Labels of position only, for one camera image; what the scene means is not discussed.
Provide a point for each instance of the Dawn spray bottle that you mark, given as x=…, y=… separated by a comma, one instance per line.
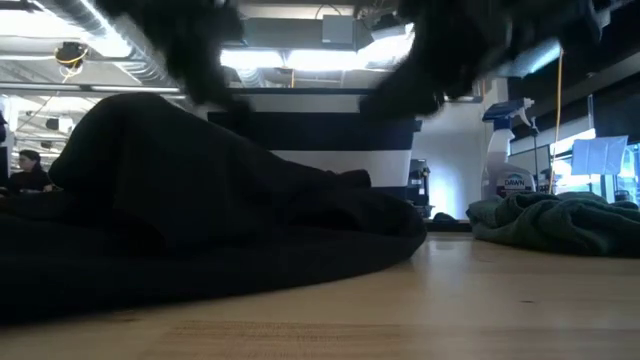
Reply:
x=505, y=170

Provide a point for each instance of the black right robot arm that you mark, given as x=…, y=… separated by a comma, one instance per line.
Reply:
x=560, y=20

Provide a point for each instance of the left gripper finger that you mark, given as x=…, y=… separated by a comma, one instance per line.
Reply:
x=210, y=80

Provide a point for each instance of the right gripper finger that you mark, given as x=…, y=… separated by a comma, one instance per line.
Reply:
x=405, y=97

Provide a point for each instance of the grey ceiling unit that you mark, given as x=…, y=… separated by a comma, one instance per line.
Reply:
x=337, y=30

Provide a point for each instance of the pale hanging sheet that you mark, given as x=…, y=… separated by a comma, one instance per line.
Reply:
x=599, y=155

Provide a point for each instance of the black garment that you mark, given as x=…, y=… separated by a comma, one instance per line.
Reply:
x=175, y=225

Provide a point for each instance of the navy white striped fabric bin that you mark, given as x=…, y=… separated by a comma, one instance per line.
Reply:
x=325, y=135

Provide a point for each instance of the bright ceiling light panel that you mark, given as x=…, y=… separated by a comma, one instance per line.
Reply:
x=300, y=59

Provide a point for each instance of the person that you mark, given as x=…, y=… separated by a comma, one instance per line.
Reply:
x=30, y=175

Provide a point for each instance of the dark green shirt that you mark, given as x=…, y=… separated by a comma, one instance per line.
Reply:
x=550, y=225

